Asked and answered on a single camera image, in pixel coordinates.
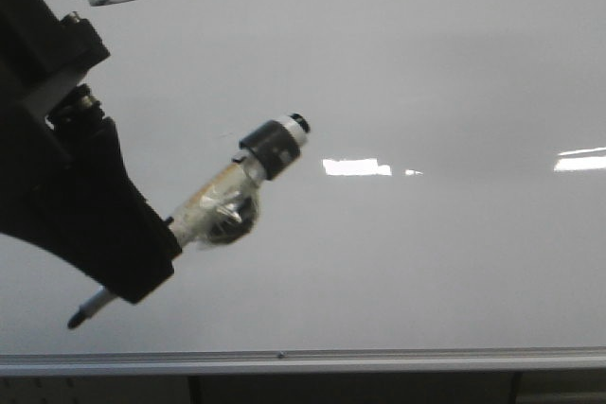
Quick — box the white whiteboard with aluminium frame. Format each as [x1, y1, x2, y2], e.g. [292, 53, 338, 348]
[1, 0, 605, 376]

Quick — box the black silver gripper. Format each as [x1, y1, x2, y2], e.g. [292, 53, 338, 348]
[1, 0, 110, 135]

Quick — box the white black whiteboard marker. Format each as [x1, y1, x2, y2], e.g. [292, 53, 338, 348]
[66, 112, 312, 331]

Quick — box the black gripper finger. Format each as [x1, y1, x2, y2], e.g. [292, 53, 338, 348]
[0, 114, 184, 306]

